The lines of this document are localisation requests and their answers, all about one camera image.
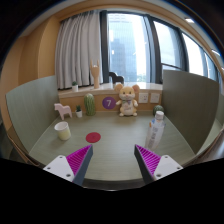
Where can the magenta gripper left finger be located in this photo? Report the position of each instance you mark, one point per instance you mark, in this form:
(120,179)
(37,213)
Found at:
(72,167)

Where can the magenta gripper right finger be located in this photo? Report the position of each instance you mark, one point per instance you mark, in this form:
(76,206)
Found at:
(154,167)

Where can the clear plastic water bottle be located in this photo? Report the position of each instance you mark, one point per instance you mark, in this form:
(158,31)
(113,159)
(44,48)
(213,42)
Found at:
(155,131)

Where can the pale yellow paper cup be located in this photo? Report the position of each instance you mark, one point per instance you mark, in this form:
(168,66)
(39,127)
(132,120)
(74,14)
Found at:
(63,130)

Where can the red round coaster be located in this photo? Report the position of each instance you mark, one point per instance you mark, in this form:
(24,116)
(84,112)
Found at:
(93,137)

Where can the small potted plant white pot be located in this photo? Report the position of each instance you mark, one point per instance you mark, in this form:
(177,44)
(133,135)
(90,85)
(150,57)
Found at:
(78,111)

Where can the pink toy horse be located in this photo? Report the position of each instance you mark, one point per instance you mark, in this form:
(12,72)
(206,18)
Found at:
(63,110)

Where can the round green cactus ball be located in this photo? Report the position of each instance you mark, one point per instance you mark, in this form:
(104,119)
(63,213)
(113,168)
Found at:
(157,108)

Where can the plush mouse toy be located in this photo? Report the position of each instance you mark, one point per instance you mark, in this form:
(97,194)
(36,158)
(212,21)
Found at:
(127,102)

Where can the green cactus ornament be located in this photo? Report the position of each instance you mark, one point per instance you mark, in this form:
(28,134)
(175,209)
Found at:
(89,103)

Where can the small potted plant on ledge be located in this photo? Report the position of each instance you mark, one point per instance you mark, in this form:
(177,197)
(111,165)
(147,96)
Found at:
(74,86)

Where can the black animal figurine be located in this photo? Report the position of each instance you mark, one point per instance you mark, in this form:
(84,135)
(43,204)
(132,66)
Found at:
(116,78)

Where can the wooden hand sculpture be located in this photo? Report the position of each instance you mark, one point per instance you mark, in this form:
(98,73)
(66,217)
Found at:
(95,72)

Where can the grey curtain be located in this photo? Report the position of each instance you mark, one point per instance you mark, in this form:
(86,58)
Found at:
(78,45)

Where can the white wall socket right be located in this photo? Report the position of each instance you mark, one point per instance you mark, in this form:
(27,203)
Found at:
(154,98)

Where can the white wall socket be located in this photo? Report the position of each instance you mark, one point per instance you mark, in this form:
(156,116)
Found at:
(143,97)
(154,98)

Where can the white wall socket left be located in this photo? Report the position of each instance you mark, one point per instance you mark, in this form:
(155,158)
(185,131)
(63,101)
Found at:
(143,97)

